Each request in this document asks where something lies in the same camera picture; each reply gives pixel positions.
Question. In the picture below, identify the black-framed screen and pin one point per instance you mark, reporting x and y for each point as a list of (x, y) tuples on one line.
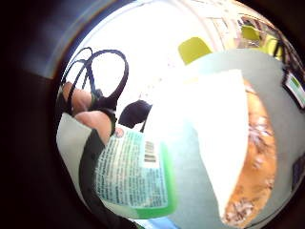
[(294, 85)]

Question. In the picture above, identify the light blue object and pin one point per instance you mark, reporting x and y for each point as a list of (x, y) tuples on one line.
[(158, 223)]

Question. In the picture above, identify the yellow-green chair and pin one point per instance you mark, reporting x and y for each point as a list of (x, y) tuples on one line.
[(270, 45), (193, 49), (250, 31)]

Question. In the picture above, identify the dark blue object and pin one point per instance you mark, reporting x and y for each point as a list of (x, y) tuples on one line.
[(298, 171)]

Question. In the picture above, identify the green bottle with printed label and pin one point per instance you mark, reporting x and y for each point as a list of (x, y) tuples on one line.
[(136, 173)]

